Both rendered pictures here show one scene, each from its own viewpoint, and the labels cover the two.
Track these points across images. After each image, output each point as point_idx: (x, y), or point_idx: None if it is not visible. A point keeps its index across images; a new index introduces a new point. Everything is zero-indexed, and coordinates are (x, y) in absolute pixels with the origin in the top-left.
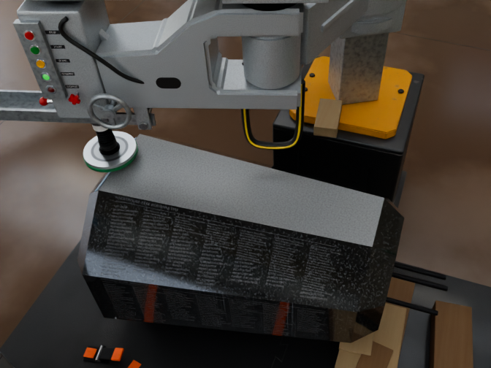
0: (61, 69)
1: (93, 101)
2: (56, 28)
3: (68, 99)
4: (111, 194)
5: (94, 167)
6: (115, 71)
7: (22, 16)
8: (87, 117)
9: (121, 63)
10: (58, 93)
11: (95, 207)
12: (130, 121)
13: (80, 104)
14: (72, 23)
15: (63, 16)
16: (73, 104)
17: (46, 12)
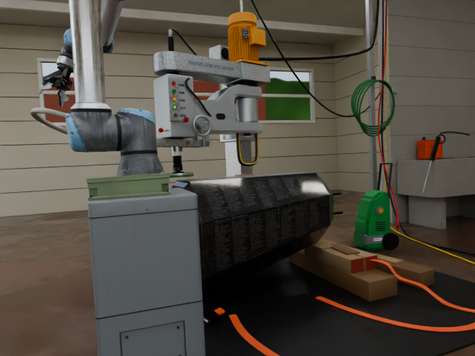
0: (179, 104)
1: (197, 117)
2: (182, 83)
3: (184, 119)
4: (198, 181)
5: (180, 174)
6: (203, 106)
7: (169, 75)
8: (185, 135)
9: (204, 104)
10: (177, 117)
11: (192, 189)
12: (198, 144)
13: (183, 127)
14: (189, 82)
15: (186, 78)
16: (186, 121)
17: (180, 75)
